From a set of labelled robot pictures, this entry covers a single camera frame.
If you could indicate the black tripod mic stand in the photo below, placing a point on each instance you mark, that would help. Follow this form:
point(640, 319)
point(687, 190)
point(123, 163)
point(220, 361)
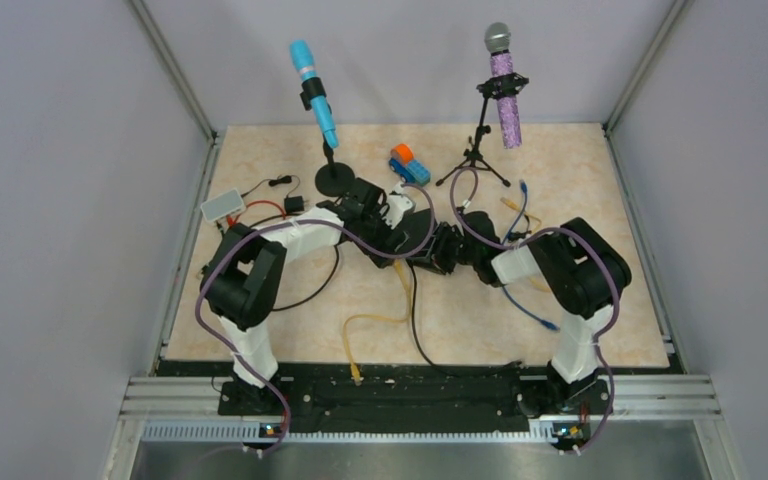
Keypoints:
point(480, 152)

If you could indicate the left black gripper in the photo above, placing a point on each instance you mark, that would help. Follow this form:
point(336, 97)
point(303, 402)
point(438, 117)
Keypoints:
point(378, 213)

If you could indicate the black network switch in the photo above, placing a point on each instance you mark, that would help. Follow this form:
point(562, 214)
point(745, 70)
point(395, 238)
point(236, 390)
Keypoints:
point(409, 234)

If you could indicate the cyan microphone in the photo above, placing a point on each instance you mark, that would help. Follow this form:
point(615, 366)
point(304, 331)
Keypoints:
point(313, 93)

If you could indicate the purple glitter microphone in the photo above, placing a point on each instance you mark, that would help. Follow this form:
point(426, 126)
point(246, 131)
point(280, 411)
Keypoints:
point(497, 43)

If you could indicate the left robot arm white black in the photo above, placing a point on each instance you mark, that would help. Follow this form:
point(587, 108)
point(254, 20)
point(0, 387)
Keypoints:
point(239, 288)

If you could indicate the white small hub box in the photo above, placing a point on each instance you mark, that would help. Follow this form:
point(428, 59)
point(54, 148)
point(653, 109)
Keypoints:
point(228, 203)

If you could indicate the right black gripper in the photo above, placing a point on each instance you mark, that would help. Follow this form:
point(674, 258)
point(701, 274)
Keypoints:
point(444, 233)

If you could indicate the colourful toy block truck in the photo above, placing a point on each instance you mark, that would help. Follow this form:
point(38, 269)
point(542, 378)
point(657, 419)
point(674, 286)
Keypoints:
point(404, 163)

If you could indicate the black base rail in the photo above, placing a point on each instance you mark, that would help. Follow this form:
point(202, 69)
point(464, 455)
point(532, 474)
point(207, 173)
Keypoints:
point(414, 399)

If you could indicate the small black wall charger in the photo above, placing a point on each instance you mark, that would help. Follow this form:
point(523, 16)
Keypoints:
point(292, 203)

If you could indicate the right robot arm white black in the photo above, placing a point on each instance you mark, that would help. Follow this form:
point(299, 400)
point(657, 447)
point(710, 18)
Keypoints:
point(585, 275)

